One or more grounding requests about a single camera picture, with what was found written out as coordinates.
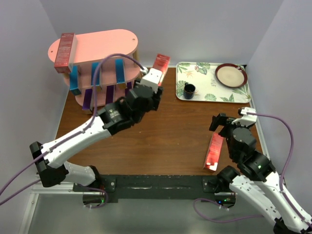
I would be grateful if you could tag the pink three-tier shelf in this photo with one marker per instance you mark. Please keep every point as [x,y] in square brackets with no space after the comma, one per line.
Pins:
[94,47]

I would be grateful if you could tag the red toothpaste box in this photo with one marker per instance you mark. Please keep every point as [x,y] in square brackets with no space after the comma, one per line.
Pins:
[65,56]
[161,63]
[213,152]

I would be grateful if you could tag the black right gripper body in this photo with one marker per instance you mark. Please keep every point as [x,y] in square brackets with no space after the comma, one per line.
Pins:
[229,126]

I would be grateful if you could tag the red rimmed beige plate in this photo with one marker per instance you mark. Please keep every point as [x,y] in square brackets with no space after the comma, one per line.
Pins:
[231,75]

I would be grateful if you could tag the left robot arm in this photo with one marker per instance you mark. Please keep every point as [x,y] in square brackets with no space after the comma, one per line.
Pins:
[52,157]

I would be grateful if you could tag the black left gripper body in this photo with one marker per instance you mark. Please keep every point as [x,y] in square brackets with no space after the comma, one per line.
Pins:
[153,102]

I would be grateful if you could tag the dark blue mug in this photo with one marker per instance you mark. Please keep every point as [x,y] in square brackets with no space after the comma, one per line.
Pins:
[189,91]

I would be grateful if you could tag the floral serving tray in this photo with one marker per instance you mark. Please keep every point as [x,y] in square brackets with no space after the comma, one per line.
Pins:
[207,87]

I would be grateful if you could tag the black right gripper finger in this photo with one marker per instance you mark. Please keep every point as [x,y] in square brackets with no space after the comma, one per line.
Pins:
[225,123]
[214,124]

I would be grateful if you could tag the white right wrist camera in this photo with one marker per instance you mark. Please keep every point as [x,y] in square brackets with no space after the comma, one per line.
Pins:
[247,117]

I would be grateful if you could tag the aluminium frame rail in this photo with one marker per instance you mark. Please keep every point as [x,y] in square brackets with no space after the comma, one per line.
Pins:
[60,189]

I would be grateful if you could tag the blue toothpaste box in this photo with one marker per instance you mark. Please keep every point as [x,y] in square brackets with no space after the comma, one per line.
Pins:
[120,74]
[74,78]
[96,77]

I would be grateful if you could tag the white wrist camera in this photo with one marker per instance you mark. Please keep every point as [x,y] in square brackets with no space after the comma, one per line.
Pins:
[153,79]
[247,117]

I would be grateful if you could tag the black base mat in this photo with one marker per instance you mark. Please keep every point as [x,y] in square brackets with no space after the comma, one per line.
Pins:
[165,187]

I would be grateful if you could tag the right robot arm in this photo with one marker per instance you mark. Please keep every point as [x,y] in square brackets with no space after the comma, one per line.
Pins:
[255,178]

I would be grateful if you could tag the silver purple toothpaste box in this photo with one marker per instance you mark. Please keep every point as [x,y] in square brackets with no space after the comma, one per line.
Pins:
[110,92]

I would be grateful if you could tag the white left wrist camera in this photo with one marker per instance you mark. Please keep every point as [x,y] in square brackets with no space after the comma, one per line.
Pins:
[153,79]

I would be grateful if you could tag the blue toothpaste box front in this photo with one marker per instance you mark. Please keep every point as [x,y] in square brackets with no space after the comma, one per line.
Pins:
[74,78]

